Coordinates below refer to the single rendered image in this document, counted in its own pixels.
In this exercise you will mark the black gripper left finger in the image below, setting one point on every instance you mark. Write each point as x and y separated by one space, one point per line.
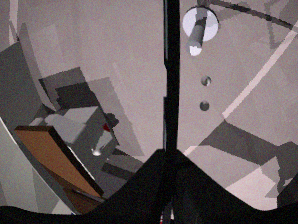
139 201

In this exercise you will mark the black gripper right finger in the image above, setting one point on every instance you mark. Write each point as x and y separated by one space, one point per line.
198 199

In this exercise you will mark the grey rectangular panel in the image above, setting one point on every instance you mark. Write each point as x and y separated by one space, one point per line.
20 104

